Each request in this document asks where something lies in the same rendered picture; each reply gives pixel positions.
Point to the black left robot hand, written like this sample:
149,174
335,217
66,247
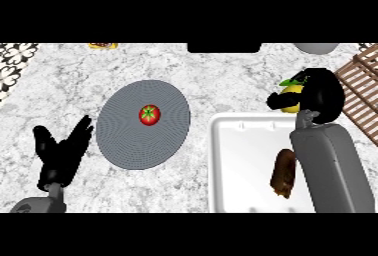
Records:
59,156

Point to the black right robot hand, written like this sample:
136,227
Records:
322,93

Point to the yellow lemon with green leaf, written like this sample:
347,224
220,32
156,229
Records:
292,96

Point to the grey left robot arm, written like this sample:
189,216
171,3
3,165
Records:
41,201

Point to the brown wooden tiered shelf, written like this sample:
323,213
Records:
361,90

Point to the white tray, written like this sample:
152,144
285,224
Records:
251,160

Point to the grey round object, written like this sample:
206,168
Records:
317,47

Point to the round grey placemat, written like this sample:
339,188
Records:
141,125

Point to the red tomato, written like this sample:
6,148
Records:
149,115

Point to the black rectangular object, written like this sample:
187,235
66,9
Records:
223,47

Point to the brown oblong food item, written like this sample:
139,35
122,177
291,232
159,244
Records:
283,173

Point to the black and white patterned cloth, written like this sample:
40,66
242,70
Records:
12,68

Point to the yellow and red object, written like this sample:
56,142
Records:
103,45

